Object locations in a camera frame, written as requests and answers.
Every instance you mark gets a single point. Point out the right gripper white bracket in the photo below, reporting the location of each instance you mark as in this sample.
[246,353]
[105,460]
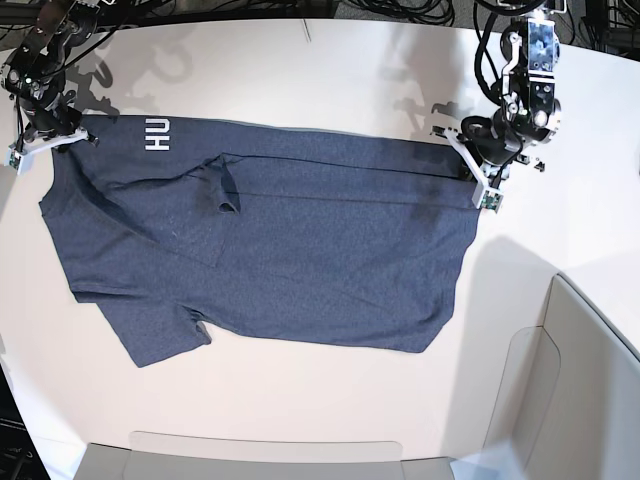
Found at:
[37,146]

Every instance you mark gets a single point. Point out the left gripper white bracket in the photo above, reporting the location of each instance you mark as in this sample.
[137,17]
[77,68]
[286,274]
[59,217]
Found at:
[489,150]

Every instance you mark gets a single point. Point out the dark blue t-shirt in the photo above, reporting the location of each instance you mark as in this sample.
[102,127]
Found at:
[170,224]

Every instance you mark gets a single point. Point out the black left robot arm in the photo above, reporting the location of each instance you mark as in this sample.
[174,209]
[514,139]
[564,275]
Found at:
[514,63]

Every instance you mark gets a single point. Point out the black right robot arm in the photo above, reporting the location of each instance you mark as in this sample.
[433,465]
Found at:
[34,75]

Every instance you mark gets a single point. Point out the grey right side partition panel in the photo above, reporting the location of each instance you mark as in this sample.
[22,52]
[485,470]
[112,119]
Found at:
[591,427]

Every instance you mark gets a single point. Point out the grey partition panel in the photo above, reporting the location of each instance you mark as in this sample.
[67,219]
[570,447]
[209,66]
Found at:
[591,427]
[176,457]

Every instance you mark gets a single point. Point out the grey front partition panel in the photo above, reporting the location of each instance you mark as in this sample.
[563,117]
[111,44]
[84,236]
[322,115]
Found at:
[176,457]

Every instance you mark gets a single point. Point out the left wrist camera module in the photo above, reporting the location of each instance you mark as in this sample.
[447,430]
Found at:
[486,197]

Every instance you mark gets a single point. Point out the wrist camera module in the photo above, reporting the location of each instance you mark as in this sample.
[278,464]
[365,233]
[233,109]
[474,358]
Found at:
[20,162]
[486,197]

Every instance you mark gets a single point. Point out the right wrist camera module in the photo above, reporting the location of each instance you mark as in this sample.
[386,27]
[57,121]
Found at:
[20,162]

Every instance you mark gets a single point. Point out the clear acrylic right panel bracket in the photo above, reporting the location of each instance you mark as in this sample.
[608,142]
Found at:
[526,388]

